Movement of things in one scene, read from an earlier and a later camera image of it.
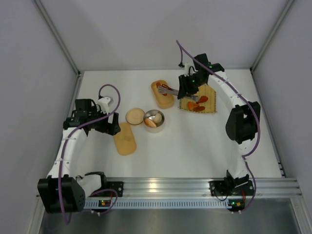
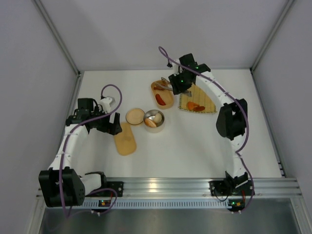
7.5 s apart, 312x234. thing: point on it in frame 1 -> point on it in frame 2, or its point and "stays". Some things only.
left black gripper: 107,124 stays
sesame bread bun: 150,122 stays
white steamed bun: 158,117 stays
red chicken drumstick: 202,99 -> 158,87
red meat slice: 199,108 stays
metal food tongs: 165,89 -> 166,85
